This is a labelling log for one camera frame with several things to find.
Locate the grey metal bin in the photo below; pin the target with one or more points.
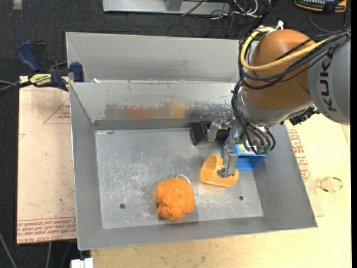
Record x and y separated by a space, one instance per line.
145 160

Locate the clear glass cup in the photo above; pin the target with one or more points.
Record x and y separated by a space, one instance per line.
329 187

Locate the orange mesh bath puff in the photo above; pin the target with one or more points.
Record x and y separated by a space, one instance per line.
174 198

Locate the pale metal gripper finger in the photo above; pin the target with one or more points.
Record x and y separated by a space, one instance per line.
226 165
233 165

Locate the brown cardboard board red print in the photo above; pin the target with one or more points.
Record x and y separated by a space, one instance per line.
44 160

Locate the blue box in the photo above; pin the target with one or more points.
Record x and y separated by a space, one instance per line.
248 160

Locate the black ribbed block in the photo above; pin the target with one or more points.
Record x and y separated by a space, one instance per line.
199 134

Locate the orange plastic cup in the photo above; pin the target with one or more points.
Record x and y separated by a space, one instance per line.
209 172

